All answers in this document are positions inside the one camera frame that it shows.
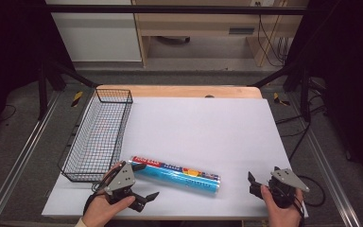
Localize black metal stand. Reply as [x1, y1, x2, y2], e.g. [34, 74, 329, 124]
[251, 61, 314, 123]
[37, 58, 100, 121]

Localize person's left hand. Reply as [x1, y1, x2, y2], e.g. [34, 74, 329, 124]
[80, 162, 137, 227]

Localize white cabinet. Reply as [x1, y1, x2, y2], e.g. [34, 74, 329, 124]
[44, 0, 143, 63]

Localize black hanging cables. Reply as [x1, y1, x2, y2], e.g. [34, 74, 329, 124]
[256, 2, 290, 68]

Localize black wrist strap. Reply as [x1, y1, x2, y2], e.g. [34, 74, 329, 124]
[82, 171, 112, 217]

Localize black floor cable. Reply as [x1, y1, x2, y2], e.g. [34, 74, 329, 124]
[275, 103, 328, 164]

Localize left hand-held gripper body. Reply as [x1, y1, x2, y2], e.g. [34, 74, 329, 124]
[103, 161, 137, 206]

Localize yellow black tape piece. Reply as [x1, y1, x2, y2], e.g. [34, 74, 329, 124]
[71, 90, 84, 108]
[272, 92, 291, 107]

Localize wooden shelf unit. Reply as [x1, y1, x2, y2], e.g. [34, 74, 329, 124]
[131, 0, 310, 68]

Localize black wire basket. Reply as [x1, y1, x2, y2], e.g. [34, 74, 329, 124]
[58, 88, 134, 183]

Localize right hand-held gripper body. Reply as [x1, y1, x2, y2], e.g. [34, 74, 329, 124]
[267, 166, 311, 210]

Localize person's right hand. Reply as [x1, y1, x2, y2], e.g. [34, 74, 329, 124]
[259, 183, 305, 227]

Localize aluminium rail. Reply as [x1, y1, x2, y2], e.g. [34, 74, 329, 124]
[286, 93, 363, 227]
[0, 90, 61, 227]

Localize white table mat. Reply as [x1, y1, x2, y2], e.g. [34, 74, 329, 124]
[41, 96, 310, 219]

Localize black horizontal bar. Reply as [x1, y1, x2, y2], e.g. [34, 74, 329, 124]
[43, 4, 308, 16]

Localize blue plastic wrap roll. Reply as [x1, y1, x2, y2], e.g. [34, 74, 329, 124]
[128, 155, 222, 196]

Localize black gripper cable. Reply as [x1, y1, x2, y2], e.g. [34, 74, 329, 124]
[294, 174, 327, 208]

